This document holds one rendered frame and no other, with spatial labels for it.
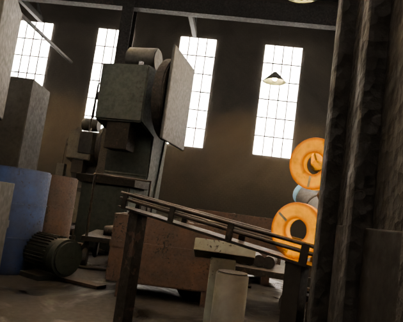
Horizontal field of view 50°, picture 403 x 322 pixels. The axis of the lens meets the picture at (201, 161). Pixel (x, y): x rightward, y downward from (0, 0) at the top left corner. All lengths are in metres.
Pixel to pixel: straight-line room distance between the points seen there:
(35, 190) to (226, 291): 2.65
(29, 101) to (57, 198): 1.55
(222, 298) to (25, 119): 4.26
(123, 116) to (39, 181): 2.41
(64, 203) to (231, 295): 3.08
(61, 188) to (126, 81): 2.32
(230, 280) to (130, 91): 4.82
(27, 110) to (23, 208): 1.86
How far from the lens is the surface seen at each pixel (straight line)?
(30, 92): 5.56
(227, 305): 1.60
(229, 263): 1.76
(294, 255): 1.24
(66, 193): 4.46
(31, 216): 3.98
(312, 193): 1.65
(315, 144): 1.32
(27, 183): 3.93
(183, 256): 3.43
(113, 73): 6.35
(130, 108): 6.10
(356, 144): 0.64
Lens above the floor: 0.72
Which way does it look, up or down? 6 degrees up
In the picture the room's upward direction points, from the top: 8 degrees clockwise
